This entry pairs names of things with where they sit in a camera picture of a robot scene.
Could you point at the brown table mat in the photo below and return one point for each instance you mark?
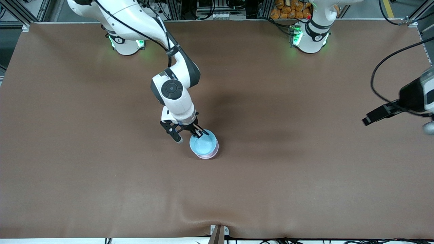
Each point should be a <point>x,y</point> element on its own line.
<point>217,186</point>

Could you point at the metal table corner bracket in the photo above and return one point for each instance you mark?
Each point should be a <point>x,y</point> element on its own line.
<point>26,27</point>
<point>412,22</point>

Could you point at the white power strip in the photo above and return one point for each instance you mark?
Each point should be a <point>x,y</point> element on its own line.
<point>220,15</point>

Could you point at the light blue bowl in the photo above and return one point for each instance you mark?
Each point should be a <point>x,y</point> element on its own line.
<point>203,145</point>

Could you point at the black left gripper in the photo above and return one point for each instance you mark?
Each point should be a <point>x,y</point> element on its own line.
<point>410,97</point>

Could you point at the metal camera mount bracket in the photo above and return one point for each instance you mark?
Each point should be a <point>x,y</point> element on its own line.
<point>218,235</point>

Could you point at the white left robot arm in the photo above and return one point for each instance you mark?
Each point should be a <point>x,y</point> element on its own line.
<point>312,44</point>

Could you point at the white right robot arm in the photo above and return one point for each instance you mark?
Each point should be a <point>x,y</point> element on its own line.
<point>173,89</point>

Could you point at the aluminium frame profile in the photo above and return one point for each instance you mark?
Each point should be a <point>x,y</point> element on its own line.
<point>18,13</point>
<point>265,8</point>
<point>175,8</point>
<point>420,10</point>

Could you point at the orange snack packets pile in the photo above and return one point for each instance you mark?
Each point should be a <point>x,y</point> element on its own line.
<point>288,10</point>

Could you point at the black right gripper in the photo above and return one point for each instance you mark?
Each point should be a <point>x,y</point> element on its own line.
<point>192,127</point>

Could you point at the light pink bowl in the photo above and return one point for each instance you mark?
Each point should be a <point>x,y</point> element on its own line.
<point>212,156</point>

